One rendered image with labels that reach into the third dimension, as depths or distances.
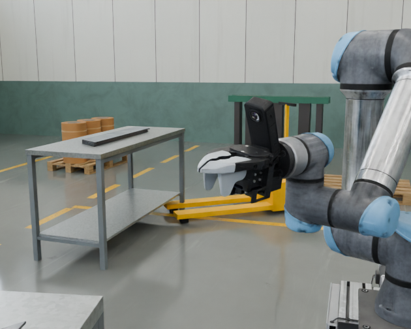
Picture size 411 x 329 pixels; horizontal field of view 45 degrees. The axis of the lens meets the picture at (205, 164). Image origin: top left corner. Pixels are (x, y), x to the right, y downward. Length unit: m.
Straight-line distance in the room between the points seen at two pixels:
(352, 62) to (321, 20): 9.30
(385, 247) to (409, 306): 0.14
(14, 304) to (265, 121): 0.77
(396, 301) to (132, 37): 10.56
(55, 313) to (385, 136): 0.81
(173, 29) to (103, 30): 1.67
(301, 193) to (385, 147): 0.18
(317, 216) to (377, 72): 0.37
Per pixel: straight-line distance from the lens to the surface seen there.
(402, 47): 1.14
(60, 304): 1.28
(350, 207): 0.94
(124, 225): 4.52
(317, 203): 0.97
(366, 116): 1.19
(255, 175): 0.83
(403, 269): 1.21
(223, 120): 10.80
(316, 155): 0.97
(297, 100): 7.92
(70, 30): 12.19
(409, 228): 1.18
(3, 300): 1.34
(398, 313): 1.23
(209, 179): 0.81
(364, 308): 1.29
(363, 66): 1.17
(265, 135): 0.85
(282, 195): 5.62
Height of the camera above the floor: 1.60
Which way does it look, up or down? 11 degrees down
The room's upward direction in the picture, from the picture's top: straight up
